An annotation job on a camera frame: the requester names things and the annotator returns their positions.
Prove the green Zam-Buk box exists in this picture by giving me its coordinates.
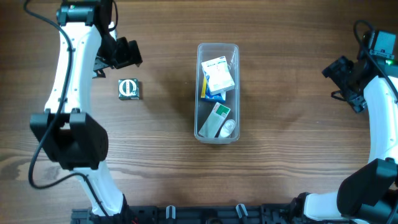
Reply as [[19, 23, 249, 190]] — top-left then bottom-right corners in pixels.
[[118, 78, 140, 100]]

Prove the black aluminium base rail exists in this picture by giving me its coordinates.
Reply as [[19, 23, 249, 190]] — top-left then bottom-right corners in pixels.
[[70, 203, 312, 224]]

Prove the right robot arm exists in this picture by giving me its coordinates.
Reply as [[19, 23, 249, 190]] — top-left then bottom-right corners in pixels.
[[286, 29, 397, 223]]

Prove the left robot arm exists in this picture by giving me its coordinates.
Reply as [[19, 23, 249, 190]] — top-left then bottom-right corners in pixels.
[[30, 1, 142, 223]]

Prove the white blue medicine box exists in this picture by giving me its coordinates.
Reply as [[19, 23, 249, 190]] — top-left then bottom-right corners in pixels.
[[201, 56, 235, 95]]

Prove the blue yellow lozenge box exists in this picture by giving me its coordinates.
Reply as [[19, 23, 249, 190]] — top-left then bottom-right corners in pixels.
[[200, 76, 226, 103]]

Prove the clear plastic container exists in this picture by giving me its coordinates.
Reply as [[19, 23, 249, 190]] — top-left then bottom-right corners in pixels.
[[194, 43, 240, 144]]

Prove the white green slim box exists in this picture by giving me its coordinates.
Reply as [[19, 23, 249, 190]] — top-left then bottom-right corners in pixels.
[[198, 103, 231, 138]]

